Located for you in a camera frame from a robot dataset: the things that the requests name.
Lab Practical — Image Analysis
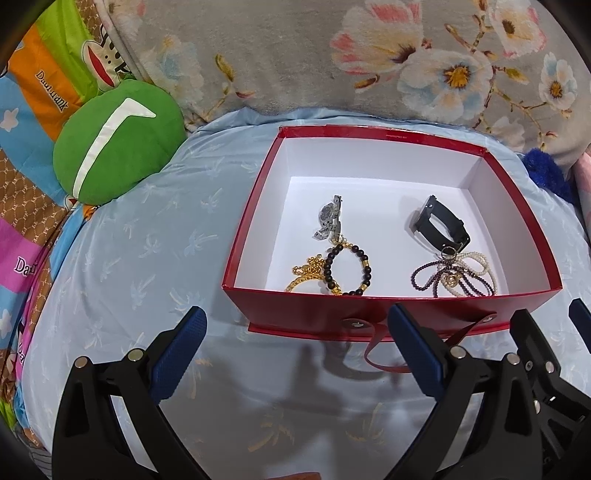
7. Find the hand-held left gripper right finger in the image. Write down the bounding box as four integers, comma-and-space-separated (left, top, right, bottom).
387, 303, 544, 480

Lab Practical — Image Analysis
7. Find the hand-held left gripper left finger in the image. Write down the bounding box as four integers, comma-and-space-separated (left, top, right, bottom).
52, 307, 208, 480

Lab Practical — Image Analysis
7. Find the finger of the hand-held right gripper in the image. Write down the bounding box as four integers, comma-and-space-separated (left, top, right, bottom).
510, 308, 562, 385
569, 299, 591, 331

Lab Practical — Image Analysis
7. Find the dark purple bead necklace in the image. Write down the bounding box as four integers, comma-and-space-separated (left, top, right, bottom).
411, 259, 497, 298

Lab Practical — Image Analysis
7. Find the white pearl necklace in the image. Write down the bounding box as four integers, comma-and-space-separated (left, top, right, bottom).
438, 250, 497, 298

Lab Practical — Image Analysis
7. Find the red box with strap handle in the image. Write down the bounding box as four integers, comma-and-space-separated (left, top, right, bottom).
222, 124, 564, 372

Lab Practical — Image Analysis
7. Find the black and gold bead bracelet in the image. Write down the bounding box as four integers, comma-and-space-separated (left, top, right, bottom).
323, 242, 372, 297

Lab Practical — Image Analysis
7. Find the gold bangle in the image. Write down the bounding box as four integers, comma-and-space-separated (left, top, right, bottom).
284, 274, 345, 294

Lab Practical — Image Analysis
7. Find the light blue palm-print sheet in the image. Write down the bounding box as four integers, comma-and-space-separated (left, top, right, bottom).
18, 106, 591, 480

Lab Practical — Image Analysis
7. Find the pink plush pillow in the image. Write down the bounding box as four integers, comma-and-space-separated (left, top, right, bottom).
573, 148, 591, 222

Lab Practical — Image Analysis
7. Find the black wristwatch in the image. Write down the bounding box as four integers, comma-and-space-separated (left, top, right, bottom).
411, 195, 471, 252

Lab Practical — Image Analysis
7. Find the blue fluffy toy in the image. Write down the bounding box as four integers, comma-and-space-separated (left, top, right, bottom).
524, 148, 575, 204

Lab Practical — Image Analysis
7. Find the silver wristwatch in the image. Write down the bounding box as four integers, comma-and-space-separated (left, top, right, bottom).
313, 195, 345, 241

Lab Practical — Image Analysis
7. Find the green pillow with white stripe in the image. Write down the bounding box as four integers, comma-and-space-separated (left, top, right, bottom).
52, 80, 183, 205

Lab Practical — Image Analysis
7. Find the colourful printed blanket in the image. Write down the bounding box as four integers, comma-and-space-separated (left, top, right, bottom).
0, 0, 139, 462

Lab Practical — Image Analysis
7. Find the grey floral blanket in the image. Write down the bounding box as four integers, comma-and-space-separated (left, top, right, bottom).
92, 0, 591, 171

